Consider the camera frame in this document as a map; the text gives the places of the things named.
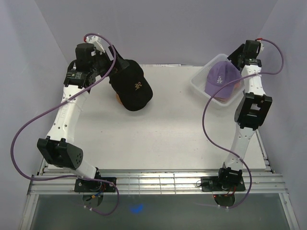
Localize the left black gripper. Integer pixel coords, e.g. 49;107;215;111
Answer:
91;46;130;79

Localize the black cap gold logo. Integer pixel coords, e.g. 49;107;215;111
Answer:
109;59;153;111

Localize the purple cap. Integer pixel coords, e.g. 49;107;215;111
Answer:
205;61;241;97

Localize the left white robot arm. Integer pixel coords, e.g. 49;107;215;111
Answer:
37;42;129;192

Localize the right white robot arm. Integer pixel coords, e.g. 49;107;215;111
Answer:
216;39;272;190

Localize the pink cap in basket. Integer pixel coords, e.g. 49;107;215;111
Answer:
215;82;241;102

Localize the wooden hat stand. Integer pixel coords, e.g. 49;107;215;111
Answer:
116;93;123;105

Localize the white plastic basket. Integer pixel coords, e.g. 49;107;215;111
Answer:
189;54;245;109

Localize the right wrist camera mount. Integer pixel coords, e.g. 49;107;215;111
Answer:
255;38;264;53

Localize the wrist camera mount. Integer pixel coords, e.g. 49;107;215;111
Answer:
83;35;105;53
255;38;264;53

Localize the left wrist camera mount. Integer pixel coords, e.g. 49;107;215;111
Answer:
83;35;105;53

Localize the aluminium rail frame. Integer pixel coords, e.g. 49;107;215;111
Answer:
20;167;299;230

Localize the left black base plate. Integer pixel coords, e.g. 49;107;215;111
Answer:
74;177;117;193

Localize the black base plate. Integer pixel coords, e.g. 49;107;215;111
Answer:
201;176;246;192
74;177;117;193

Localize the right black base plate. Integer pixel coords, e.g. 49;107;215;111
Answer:
201;176;246;192

